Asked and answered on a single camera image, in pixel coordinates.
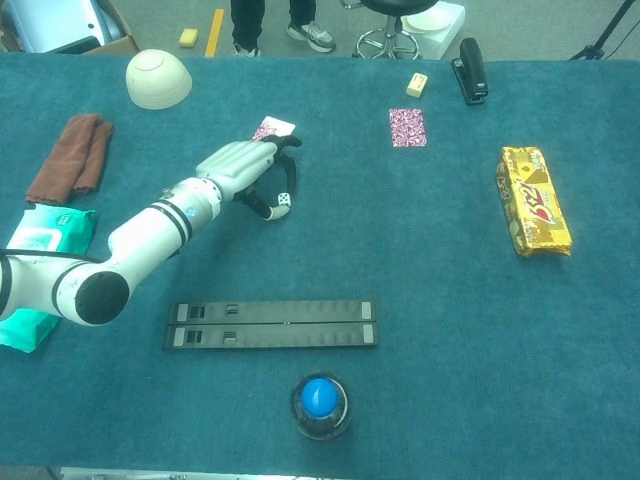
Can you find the white metal robot base frame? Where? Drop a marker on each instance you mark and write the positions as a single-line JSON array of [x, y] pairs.
[[115, 474]]

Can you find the black stapler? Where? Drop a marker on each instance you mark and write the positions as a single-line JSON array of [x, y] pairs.
[[472, 72]]

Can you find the brown folded cloth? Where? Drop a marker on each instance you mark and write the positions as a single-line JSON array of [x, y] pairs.
[[70, 160]]

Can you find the red patterned playing card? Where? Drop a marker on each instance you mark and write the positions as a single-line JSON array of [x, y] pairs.
[[408, 128], [277, 127]]

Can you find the cream upturned bowl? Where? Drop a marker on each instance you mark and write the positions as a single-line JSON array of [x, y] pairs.
[[157, 80]]

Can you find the blue ball in cup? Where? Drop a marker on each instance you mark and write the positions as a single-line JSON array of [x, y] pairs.
[[320, 405]]

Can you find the cardboard box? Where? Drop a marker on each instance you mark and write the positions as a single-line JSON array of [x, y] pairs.
[[112, 46]]

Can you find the dark trouser leg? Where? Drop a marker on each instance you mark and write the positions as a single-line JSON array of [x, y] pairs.
[[246, 22], [301, 11]]

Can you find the white round plate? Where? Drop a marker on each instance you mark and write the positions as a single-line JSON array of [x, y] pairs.
[[425, 23]]

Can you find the grey white sneaker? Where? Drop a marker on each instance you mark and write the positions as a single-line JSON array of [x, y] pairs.
[[312, 36], [247, 50]]

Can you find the black plastic rail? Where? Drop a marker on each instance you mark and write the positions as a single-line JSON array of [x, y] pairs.
[[275, 336], [275, 311]]

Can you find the yellow floor tape strip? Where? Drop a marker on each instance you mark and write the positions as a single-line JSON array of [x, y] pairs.
[[215, 32]]

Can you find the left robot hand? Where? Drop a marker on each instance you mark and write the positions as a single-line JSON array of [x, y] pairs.
[[235, 165]]

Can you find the green wet wipes pack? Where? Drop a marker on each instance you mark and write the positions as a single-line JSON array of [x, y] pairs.
[[45, 225]]

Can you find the white die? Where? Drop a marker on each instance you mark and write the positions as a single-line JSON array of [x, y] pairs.
[[284, 199]]

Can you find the yellow biscuit pack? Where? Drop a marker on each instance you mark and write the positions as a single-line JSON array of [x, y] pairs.
[[532, 202]]

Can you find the black stool with chrome base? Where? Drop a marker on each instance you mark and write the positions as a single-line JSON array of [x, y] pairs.
[[390, 30]]

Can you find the white panel in box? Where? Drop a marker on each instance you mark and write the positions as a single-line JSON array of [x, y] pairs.
[[55, 22]]

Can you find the yellow eraser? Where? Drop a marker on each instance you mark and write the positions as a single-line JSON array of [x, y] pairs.
[[416, 84]]

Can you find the yellow sponge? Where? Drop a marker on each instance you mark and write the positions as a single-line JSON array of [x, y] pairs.
[[189, 37]]

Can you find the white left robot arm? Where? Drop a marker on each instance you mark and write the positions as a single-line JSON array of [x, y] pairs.
[[145, 235]]

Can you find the black tripod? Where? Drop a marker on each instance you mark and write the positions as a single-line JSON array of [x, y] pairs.
[[605, 35]]

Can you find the white foam box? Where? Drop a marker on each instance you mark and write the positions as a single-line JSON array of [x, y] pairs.
[[450, 27]]

